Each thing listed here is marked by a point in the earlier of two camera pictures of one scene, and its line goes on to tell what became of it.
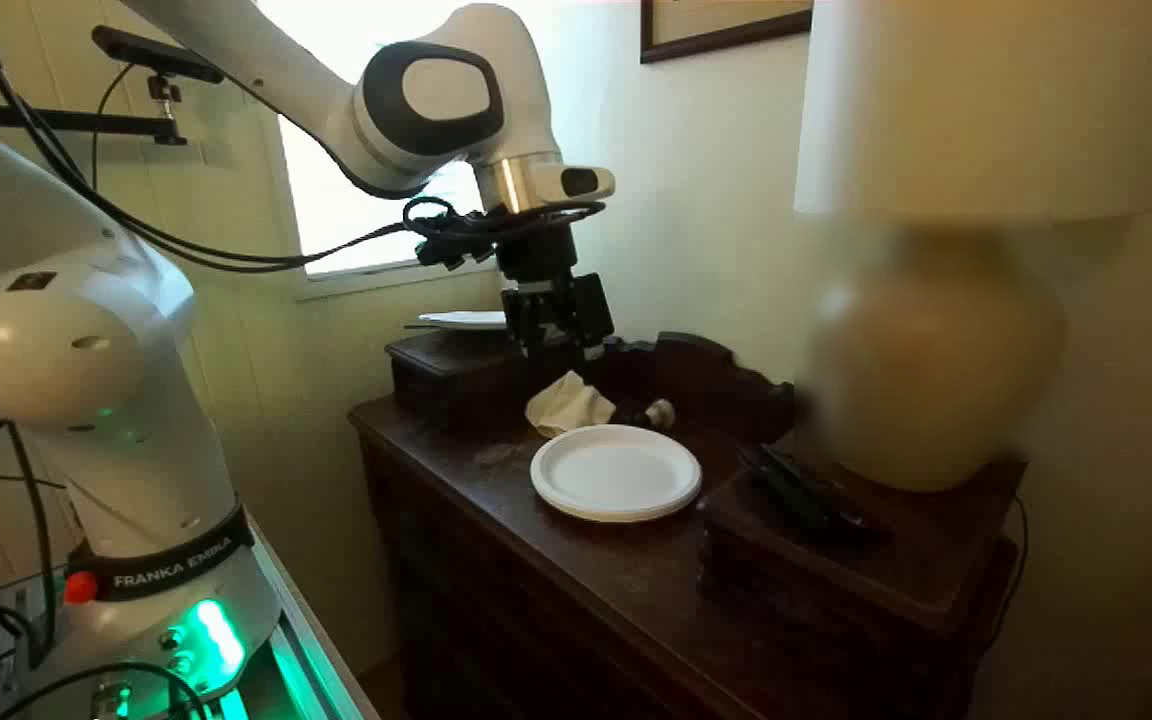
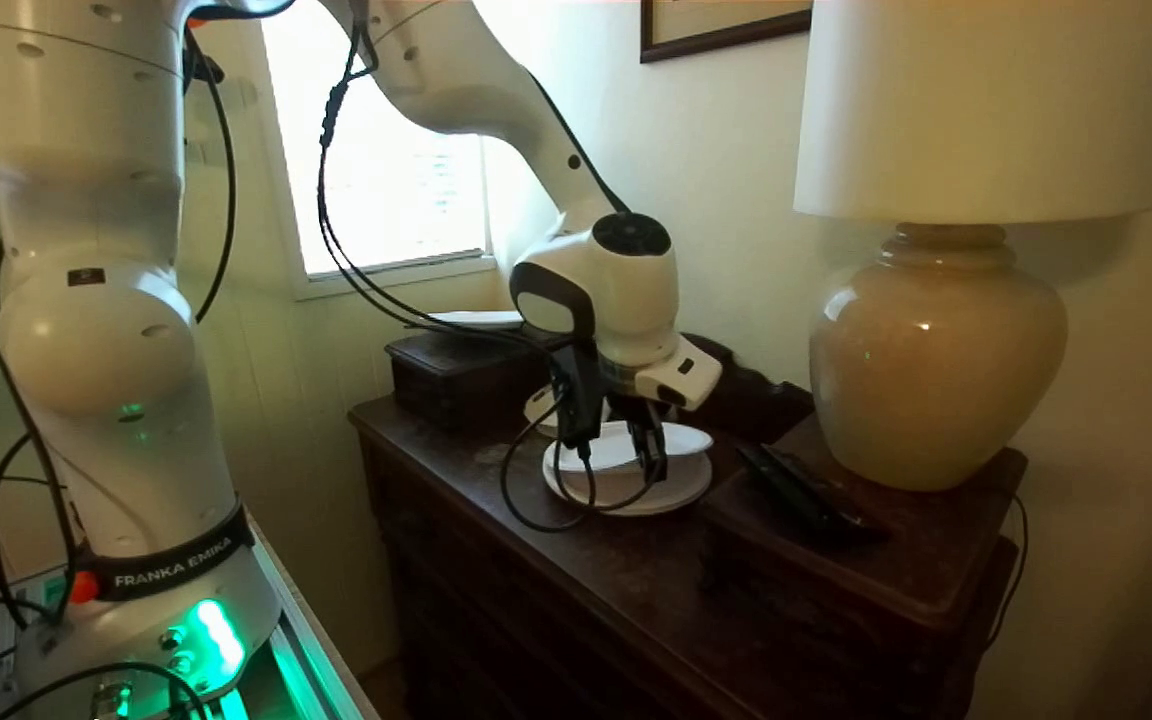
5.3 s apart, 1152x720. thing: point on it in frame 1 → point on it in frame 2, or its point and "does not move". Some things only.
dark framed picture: [676, 30] does not move
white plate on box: [456, 322] does not move
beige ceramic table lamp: [954, 120] does not move
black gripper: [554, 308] → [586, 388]
